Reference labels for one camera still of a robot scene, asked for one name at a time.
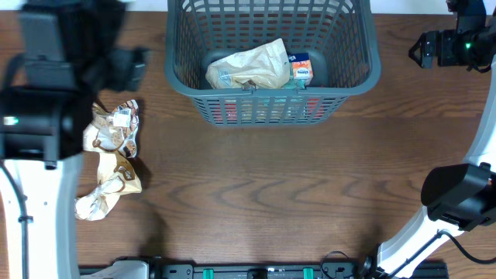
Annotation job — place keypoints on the orange pasta bag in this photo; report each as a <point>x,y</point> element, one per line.
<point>269,111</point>

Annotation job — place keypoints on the clear cookie snack bag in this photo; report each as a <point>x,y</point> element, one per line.
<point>114,131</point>

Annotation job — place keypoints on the grey plastic basket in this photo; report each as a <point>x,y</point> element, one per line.
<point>339,36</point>

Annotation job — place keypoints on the brown white bottom snack bag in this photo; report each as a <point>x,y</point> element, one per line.
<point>115,177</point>

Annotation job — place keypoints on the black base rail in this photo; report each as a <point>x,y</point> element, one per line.
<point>157,268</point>

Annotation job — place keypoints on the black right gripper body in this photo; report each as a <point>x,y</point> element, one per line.
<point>466,49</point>

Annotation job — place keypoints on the multicolour tissue pack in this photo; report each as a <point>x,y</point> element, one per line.
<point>301,68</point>

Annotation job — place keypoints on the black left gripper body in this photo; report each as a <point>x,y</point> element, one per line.
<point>83,80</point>

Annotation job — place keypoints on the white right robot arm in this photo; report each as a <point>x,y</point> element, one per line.
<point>455,199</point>

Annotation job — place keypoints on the beige snack pouch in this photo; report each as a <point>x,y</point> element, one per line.
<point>266,66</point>

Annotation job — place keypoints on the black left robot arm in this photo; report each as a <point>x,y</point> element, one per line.
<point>47,94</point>

